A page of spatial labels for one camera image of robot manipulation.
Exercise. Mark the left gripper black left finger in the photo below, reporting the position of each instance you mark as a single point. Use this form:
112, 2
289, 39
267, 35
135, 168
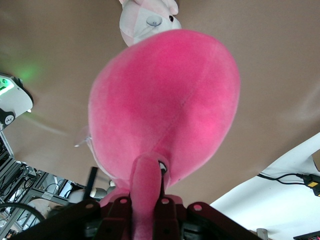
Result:
117, 220

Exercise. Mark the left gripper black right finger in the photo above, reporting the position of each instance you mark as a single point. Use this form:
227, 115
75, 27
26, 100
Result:
167, 220

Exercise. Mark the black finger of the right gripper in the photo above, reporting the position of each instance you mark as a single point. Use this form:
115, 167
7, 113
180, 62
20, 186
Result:
91, 182

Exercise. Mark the hot pink blob plush toy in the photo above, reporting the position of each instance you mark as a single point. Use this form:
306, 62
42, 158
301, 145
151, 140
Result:
162, 100

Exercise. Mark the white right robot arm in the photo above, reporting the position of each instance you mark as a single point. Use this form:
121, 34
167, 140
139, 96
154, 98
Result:
15, 100

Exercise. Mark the black adapter yellow label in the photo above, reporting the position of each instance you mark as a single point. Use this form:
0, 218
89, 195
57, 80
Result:
312, 185

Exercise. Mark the pale pink white dog plush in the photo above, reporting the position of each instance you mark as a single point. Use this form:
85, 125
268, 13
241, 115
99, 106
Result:
140, 22

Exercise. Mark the small grey metal post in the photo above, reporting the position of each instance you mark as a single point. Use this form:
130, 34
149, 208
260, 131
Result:
263, 233

